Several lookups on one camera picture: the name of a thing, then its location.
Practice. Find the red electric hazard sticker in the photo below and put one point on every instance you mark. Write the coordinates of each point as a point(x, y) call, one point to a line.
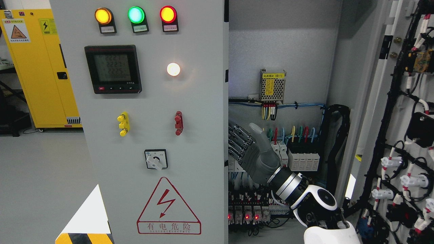
point(166, 212)

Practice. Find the green indicator light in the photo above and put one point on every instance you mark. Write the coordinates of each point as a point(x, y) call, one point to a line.
point(138, 19)

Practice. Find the yellow terminal post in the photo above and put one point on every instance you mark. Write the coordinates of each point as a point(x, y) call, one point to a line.
point(124, 125)

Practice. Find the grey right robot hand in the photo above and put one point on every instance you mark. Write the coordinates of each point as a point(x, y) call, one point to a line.
point(253, 151)

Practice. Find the yellow safety cabinet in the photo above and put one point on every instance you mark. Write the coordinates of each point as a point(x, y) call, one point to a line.
point(33, 41)

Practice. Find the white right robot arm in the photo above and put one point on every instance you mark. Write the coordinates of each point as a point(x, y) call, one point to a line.
point(314, 207)

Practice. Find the black surge protector block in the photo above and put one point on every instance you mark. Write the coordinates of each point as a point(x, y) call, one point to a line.
point(303, 156)

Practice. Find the grey cabinet door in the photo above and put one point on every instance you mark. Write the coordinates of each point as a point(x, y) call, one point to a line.
point(383, 70)
point(196, 157)

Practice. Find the red indicator light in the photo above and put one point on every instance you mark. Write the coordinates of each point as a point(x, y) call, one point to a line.
point(169, 18)

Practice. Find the white socket breaker row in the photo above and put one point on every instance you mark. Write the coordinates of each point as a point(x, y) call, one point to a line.
point(278, 148)

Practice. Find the amber indicator light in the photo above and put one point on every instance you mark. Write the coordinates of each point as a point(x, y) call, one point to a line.
point(106, 21)

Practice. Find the relay row with red leds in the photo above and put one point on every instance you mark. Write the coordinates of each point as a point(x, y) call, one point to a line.
point(249, 214)

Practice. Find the metal mesh power supply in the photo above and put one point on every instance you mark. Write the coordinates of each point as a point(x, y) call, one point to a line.
point(272, 85)

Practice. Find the black digital power meter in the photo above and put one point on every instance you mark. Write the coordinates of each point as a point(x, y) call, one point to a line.
point(114, 69)

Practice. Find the white indicator light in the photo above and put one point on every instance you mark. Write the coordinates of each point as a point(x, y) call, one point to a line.
point(173, 69)

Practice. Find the red terminal post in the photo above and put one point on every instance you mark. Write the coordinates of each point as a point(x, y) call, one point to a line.
point(178, 123)

